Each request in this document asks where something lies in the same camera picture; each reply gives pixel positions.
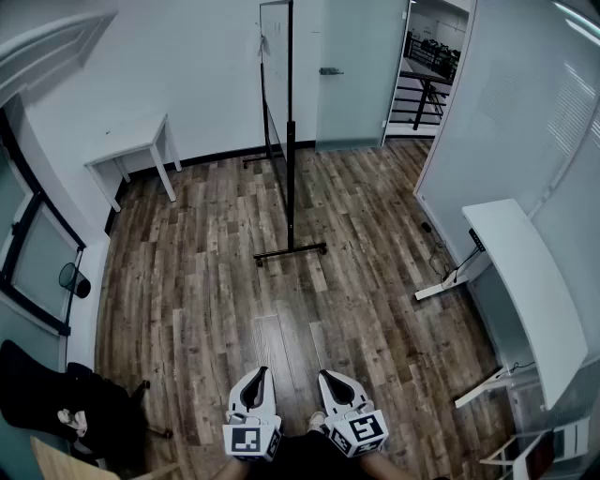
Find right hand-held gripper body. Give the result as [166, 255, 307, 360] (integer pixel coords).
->
[326, 400, 390, 458]

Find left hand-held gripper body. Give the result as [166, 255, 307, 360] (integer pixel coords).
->
[222, 411, 282, 463]

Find black framed whiteboard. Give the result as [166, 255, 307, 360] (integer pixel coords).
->
[242, 0, 328, 268]

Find person's left forearm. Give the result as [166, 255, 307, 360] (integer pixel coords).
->
[208, 457, 254, 480]

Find person's right forearm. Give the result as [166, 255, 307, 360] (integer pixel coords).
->
[358, 450, 423, 480]

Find person's black shorts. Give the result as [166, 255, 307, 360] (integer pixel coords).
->
[262, 429, 451, 480]

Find pale plush toy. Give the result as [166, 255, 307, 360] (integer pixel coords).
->
[56, 408, 89, 435]

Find light wooden table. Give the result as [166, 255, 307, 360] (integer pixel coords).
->
[30, 435, 179, 480]

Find black office chair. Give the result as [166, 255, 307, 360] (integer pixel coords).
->
[0, 339, 173, 465]

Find white standing desk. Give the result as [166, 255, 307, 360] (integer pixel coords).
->
[414, 199, 590, 412]

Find black framed window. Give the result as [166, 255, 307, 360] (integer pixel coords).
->
[0, 107, 88, 337]

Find small white table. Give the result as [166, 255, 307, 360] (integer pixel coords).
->
[83, 112, 184, 215]

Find black metal railing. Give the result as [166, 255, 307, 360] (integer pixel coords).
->
[391, 32, 463, 131]

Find glass partition with white blinds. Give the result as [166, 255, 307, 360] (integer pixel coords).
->
[413, 0, 600, 357]

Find frosted glass door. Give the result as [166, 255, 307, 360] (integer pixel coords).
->
[314, 0, 412, 154]

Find black floor cable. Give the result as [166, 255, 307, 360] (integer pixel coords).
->
[424, 229, 465, 283]

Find white frame stool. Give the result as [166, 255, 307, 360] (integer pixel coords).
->
[480, 419, 592, 480]

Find black wire wastebasket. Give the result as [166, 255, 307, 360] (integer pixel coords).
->
[58, 262, 93, 299]

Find white wall pipes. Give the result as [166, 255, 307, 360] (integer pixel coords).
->
[0, 11, 118, 102]

